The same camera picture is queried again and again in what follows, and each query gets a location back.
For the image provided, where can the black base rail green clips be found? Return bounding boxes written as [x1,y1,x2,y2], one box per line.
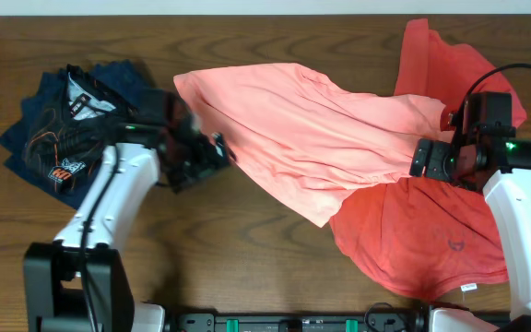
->
[163,302,431,332]

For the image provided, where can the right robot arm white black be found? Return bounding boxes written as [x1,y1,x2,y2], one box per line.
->
[409,137,531,331]

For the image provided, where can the black orange printed folded shirt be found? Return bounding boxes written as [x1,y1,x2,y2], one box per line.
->
[22,64,143,195]

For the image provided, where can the red t-shirt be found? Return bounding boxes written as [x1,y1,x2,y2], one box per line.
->
[329,18,508,301]

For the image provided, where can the navy blue folded shirt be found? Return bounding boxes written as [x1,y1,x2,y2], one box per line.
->
[0,58,156,211]

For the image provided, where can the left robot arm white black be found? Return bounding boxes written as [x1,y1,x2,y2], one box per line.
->
[23,123,177,332]

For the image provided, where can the light coral pink shirt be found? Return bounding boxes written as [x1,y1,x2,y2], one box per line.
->
[173,63,452,227]

